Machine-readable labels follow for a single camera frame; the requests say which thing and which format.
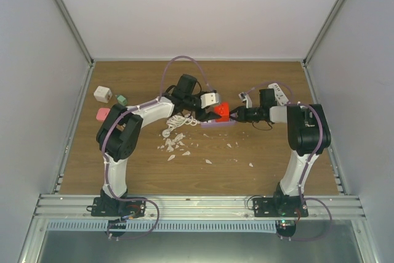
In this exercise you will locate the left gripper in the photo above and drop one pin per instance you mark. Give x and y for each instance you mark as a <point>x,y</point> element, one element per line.
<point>209,116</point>

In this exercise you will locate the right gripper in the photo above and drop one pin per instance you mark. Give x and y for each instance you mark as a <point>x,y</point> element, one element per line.
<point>242,117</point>

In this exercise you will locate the purple plug adapter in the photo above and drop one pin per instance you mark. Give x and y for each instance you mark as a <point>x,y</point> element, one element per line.
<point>215,124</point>

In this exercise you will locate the red plug block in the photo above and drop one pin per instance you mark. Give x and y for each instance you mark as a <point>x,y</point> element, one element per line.
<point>223,110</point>

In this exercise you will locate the white power strip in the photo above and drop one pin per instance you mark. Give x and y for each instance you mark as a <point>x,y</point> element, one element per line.
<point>280,96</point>

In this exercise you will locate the green adapter plug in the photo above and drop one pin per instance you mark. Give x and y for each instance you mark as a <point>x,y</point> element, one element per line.
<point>121,100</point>

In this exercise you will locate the pink cube socket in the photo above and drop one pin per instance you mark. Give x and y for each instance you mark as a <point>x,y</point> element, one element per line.
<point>102,114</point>

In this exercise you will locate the white cube adapter plug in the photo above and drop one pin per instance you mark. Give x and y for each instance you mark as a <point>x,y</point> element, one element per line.
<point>103,94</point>

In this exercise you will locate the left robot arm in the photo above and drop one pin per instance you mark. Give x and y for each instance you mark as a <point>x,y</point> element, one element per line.
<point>119,133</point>

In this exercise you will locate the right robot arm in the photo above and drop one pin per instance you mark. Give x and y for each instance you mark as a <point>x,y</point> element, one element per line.
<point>308,135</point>

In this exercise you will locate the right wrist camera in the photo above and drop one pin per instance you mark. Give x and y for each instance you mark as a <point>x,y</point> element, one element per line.
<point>245,99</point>

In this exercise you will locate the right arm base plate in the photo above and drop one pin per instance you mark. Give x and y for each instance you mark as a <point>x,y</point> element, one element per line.
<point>278,207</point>

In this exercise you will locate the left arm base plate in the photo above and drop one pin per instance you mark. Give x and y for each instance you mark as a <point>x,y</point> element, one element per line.
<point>105,206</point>

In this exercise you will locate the slotted cable duct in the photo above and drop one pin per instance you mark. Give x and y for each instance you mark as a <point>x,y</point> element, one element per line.
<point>165,226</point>

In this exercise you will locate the aluminium rail frame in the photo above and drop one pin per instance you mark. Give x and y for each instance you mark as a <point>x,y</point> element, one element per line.
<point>198,208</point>

